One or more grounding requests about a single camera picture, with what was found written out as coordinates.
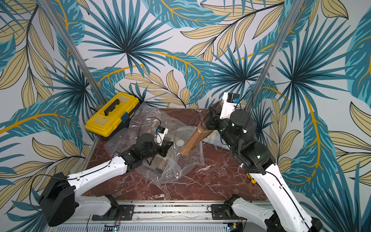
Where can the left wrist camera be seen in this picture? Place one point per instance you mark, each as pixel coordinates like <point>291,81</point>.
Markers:
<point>160,134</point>

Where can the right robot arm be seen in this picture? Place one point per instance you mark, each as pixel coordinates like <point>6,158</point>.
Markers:
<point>236,128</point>

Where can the aluminium corner post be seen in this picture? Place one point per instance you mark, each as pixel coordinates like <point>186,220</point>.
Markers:
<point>274,51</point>
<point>60,27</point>

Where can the clear plastic vacuum bag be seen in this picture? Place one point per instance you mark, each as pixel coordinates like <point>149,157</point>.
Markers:
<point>158,170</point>

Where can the left aluminium corner post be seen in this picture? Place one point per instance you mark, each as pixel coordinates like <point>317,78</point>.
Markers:
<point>60,27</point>

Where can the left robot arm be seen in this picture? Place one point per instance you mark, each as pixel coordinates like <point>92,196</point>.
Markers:
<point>63,196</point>

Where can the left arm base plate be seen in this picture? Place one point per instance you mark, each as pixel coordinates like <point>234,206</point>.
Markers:
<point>120,212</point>

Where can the white vacuum valve cap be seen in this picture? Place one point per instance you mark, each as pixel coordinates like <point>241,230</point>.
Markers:
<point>180,143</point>

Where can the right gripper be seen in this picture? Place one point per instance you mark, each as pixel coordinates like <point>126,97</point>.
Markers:
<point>214,117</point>

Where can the right aluminium corner post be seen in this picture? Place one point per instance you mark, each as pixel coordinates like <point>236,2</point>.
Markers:
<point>274,51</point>

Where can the yellow black toolbox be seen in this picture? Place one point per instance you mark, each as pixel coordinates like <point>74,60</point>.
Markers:
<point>113,116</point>

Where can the aluminium front rail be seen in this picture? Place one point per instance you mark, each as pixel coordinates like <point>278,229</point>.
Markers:
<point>160,216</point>

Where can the dark brown plaid blanket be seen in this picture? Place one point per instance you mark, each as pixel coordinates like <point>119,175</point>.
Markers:
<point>199,134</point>

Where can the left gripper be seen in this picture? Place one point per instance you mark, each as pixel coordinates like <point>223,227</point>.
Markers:
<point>165,147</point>

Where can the yellow utility knife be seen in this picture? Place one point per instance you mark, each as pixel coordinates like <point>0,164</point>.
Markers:
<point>253,181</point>

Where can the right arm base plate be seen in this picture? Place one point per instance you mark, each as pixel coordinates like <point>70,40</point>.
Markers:
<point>222,212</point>

